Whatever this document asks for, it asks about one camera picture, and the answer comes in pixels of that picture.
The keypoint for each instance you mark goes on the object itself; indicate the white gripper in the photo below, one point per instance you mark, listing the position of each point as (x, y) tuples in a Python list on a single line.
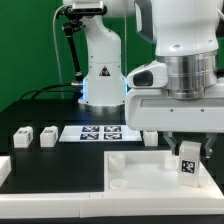
[(148, 107)]

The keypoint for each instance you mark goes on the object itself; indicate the white square tabletop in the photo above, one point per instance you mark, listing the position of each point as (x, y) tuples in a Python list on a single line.
[(145, 170)]

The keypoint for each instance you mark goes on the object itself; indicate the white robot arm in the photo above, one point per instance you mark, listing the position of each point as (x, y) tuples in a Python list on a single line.
[(177, 92)]

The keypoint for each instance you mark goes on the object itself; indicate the white plate with fiducial tags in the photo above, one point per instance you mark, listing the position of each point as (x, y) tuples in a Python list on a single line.
[(99, 133)]

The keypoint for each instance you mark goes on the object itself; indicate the white L-shaped obstacle wall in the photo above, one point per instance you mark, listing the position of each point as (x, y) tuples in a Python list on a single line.
[(109, 203)]

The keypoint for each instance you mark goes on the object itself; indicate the grey camera on mount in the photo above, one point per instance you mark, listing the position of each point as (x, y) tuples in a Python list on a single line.
[(88, 5)]

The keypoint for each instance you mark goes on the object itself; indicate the white wall piece left edge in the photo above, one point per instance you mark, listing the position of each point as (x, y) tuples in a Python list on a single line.
[(5, 168)]

